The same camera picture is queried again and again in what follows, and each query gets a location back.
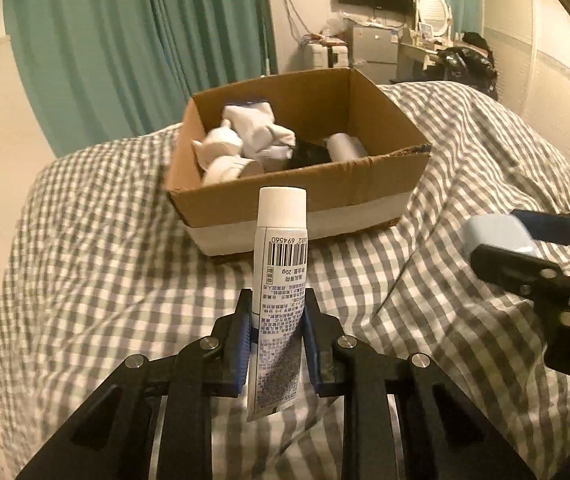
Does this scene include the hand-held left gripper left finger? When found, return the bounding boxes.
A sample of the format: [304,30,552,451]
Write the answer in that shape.
[15,288,256,480]

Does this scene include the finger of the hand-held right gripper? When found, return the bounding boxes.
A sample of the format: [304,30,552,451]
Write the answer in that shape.
[470,243,570,336]
[509,205,570,246]

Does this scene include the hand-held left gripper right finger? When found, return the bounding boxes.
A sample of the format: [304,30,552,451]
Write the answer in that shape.
[302,287,536,480]

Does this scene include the white barcode tube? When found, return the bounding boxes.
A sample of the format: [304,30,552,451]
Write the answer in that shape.
[246,186,311,423]

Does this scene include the cardboard box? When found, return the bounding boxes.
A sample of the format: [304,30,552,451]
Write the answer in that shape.
[165,66,433,259]

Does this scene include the white grey cloth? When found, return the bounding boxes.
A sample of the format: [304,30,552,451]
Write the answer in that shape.
[200,156,266,186]

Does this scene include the black round plastic holder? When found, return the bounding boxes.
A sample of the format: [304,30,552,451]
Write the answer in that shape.
[287,139,333,168]

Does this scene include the white cylindrical bottle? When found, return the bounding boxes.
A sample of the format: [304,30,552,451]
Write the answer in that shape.
[325,132,368,162]

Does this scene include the grey checkered bed sheet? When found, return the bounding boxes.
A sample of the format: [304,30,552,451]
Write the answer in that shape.
[0,80,570,480]

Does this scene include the black bag on chair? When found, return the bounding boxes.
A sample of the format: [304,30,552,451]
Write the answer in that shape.
[435,45,498,96]

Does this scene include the wooden dressing table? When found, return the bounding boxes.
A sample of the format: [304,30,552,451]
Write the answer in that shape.
[396,35,446,81]

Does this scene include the white oval mirror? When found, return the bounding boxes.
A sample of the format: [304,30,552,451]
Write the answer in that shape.
[416,0,453,38]

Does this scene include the silver small fridge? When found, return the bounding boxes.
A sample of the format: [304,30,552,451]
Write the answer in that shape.
[350,24,401,83]

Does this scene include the white suitcase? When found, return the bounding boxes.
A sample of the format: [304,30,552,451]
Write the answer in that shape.
[305,42,351,71]

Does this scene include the clear plastic bag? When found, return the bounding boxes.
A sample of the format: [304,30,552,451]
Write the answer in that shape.
[321,14,348,36]

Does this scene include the wide green curtain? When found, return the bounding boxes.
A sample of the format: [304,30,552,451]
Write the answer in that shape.
[2,0,280,158]

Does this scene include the orange wall cable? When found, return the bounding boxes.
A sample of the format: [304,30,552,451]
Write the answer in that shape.
[284,0,316,41]

